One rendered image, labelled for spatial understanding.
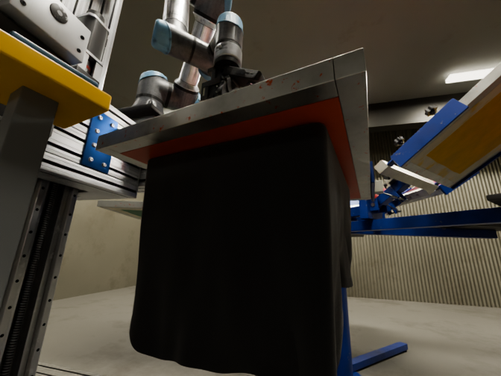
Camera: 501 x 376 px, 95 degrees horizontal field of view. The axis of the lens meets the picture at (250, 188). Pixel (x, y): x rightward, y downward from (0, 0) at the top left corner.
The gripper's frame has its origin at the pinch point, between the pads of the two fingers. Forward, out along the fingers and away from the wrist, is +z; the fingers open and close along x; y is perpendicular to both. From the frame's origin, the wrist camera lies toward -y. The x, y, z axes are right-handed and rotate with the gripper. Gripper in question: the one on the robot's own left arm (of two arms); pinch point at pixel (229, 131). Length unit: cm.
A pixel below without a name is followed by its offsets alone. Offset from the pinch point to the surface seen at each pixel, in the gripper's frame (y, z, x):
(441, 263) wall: -128, 38, -465
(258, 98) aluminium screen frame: -14.0, 4.3, 13.7
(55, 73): 5.6, 6.6, 31.5
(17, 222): 10.2, 24.9, 29.5
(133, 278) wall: 400, 85, -285
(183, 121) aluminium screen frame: 1.3, 4.6, 13.7
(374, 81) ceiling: -55, -220, -293
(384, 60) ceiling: -66, -220, -256
